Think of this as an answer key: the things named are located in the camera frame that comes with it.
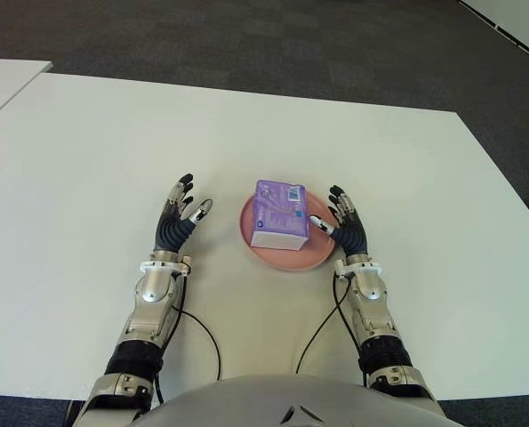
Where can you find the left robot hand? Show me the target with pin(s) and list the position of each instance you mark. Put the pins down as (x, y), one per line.
(170, 233)

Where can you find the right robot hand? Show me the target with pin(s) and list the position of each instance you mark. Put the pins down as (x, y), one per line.
(355, 240)

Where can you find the pink round plate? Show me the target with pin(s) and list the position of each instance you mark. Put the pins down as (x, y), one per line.
(286, 260)

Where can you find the purple tissue paper pack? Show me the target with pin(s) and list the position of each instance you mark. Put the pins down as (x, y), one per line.
(277, 213)

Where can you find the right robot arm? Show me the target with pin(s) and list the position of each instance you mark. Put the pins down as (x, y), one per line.
(373, 289)

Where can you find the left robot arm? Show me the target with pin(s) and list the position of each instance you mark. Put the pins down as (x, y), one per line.
(153, 293)

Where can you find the grey robot torso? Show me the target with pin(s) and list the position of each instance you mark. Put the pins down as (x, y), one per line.
(264, 400)

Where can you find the white side table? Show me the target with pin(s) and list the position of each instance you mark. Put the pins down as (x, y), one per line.
(6, 84)

